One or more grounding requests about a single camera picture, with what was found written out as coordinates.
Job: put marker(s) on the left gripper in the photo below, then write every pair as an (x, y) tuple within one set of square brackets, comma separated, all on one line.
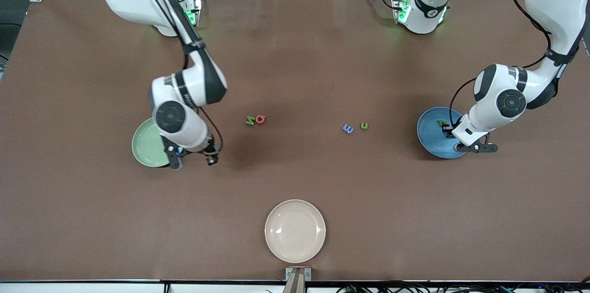
[(448, 132)]

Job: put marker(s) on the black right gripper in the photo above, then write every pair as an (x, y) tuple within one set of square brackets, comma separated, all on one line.
[(206, 151)]

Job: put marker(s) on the green letter p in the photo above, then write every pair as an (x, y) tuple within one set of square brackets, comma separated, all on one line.
[(441, 122)]

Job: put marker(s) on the red letter Q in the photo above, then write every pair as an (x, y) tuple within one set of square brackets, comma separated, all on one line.
[(257, 119)]

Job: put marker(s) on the blue letter e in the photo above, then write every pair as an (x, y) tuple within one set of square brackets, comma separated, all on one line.
[(348, 128)]

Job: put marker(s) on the blue plate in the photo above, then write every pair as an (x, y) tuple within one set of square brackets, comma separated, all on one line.
[(431, 141)]

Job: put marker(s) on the light green plate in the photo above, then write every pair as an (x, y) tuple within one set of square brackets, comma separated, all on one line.
[(145, 145)]

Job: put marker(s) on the brown table mat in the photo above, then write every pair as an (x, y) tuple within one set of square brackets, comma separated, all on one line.
[(295, 182)]

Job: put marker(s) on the beige plate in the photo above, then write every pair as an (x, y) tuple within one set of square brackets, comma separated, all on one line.
[(295, 231)]

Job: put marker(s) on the metal base connector bracket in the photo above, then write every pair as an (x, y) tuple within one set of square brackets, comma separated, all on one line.
[(196, 12), (397, 7)]

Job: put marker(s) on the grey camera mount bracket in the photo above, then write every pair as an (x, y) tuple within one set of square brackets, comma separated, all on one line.
[(298, 279)]

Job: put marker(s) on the white front frame rail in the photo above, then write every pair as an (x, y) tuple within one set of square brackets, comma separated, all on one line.
[(92, 288)]

